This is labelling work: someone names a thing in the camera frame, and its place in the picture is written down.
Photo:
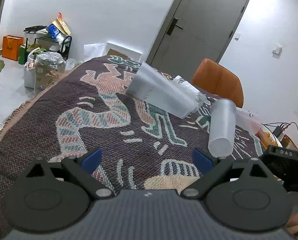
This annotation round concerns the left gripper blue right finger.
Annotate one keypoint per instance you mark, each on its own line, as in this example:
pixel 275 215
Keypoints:
pixel 213 170

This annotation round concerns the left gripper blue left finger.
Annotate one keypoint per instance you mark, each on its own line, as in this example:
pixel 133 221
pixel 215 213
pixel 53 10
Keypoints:
pixel 80 170

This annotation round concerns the tall frosted plastic cup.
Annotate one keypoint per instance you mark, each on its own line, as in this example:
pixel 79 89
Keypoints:
pixel 222 128

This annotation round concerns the white paper cup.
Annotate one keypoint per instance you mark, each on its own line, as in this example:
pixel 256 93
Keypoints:
pixel 248 121

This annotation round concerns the wide frosted plastic cup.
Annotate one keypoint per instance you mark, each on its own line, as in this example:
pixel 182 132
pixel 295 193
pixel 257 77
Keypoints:
pixel 152 87

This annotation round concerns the white fruit bowl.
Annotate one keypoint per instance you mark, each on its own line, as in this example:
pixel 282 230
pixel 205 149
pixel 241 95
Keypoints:
pixel 267 138

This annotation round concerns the patterned woven blanket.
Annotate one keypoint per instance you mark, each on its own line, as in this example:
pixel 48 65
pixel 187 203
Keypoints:
pixel 143 147

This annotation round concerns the orange leather chair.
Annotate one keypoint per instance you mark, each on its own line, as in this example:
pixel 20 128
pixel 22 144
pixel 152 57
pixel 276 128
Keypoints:
pixel 215 79

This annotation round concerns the large clear lidded jar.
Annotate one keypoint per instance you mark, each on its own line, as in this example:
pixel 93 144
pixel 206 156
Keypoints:
pixel 49 66

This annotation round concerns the black storage rack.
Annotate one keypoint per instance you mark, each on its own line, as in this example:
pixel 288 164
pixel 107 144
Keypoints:
pixel 38 36

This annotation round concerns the orange shopping bag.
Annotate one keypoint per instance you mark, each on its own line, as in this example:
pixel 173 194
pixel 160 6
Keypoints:
pixel 10 47

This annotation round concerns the grey door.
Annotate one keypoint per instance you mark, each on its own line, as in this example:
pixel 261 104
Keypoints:
pixel 193 30

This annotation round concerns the black charger with cables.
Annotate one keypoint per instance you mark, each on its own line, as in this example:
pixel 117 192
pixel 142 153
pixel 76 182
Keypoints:
pixel 278 130

